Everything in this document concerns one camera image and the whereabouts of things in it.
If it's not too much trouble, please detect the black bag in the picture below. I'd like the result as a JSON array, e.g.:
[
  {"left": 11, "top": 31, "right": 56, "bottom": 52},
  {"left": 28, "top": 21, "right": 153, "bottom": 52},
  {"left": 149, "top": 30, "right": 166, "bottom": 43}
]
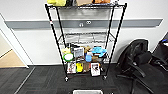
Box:
[{"left": 65, "top": 42, "right": 80, "bottom": 50}]

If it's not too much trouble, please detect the tall brown box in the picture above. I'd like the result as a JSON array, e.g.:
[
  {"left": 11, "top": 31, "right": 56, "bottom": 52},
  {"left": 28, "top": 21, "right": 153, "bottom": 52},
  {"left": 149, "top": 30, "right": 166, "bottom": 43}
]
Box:
[{"left": 82, "top": 61, "right": 92, "bottom": 72}]

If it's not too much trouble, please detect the white wall outlet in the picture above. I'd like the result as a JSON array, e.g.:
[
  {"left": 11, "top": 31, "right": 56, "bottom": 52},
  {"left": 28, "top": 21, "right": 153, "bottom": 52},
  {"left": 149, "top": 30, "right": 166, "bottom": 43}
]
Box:
[
  {"left": 85, "top": 20, "right": 92, "bottom": 26},
  {"left": 78, "top": 22, "right": 85, "bottom": 28}
]

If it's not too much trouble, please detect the long grey wall band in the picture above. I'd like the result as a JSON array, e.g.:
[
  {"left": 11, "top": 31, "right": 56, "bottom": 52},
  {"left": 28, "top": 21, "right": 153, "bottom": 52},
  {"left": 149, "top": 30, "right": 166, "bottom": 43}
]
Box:
[{"left": 3, "top": 18, "right": 164, "bottom": 30}]

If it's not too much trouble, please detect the blue bottle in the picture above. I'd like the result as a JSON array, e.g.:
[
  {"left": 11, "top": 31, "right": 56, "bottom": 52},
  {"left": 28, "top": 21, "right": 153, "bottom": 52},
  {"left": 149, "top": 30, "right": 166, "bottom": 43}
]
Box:
[{"left": 85, "top": 51, "right": 93, "bottom": 63}]

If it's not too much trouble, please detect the white box with red print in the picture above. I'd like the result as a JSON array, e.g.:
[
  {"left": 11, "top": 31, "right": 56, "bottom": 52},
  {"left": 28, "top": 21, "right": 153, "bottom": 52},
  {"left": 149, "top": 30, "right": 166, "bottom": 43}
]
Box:
[{"left": 90, "top": 62, "right": 101, "bottom": 77}]

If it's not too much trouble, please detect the small yellow item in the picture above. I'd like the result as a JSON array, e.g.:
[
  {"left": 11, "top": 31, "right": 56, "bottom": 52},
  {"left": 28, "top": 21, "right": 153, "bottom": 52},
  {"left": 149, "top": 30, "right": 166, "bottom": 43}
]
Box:
[{"left": 61, "top": 47, "right": 72, "bottom": 55}]

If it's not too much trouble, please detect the grey framed book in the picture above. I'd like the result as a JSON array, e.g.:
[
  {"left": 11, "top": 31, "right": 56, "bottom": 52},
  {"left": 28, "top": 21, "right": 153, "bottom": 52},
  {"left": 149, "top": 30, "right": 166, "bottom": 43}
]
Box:
[{"left": 73, "top": 46, "right": 86, "bottom": 60}]

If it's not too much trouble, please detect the small brown box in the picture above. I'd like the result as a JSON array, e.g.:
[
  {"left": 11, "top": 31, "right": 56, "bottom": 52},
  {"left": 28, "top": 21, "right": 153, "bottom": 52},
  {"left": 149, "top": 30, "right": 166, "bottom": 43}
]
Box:
[{"left": 92, "top": 55, "right": 103, "bottom": 63}]

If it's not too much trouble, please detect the black office chair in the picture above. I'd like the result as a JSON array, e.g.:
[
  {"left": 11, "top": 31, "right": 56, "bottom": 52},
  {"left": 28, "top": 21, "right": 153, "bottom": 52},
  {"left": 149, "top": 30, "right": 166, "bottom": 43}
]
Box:
[{"left": 115, "top": 38, "right": 155, "bottom": 94}]

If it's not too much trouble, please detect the black wire shelf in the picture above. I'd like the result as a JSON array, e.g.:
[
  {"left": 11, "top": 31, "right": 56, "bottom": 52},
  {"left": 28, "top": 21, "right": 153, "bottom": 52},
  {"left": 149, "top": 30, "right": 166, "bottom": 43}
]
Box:
[{"left": 44, "top": 2, "right": 128, "bottom": 82}]

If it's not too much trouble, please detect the dark desk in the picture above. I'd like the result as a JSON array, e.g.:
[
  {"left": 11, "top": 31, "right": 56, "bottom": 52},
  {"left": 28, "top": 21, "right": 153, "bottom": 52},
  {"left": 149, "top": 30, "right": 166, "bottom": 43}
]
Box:
[{"left": 151, "top": 31, "right": 168, "bottom": 71}]

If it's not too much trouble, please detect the small yellow toy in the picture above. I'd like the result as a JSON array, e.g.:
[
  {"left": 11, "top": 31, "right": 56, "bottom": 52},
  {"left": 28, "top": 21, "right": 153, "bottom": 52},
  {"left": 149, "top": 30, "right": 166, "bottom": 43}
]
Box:
[{"left": 75, "top": 62, "right": 84, "bottom": 73}]

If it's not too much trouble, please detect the red and white box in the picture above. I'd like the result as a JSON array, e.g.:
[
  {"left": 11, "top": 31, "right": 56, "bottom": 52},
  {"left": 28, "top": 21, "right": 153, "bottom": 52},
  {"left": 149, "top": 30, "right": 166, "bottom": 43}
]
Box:
[{"left": 66, "top": 62, "right": 77, "bottom": 75}]

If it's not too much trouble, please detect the white door frame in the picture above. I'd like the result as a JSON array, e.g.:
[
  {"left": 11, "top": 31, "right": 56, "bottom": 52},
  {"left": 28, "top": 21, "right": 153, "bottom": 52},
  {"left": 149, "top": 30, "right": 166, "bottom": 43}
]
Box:
[{"left": 0, "top": 13, "right": 35, "bottom": 68}]

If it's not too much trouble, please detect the small tan item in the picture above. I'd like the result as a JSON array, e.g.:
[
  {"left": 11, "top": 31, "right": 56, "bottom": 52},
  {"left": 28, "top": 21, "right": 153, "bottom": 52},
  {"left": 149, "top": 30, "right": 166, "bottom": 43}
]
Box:
[{"left": 83, "top": 45, "right": 93, "bottom": 53}]

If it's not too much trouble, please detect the blue cloth bag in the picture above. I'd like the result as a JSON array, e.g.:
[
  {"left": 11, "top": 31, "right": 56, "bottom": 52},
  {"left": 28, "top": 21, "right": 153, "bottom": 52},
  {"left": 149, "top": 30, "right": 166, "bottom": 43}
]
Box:
[{"left": 90, "top": 46, "right": 108, "bottom": 57}]

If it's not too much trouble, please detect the black box with white print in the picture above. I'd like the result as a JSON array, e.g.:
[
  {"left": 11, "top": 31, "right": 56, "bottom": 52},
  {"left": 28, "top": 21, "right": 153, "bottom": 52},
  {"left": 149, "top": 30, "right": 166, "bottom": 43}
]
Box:
[{"left": 66, "top": 0, "right": 77, "bottom": 7}]

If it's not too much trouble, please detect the orange plush toy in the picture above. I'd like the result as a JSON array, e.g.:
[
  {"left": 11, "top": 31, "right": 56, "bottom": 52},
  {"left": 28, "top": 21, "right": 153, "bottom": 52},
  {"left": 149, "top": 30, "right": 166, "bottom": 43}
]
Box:
[{"left": 92, "top": 0, "right": 112, "bottom": 5}]

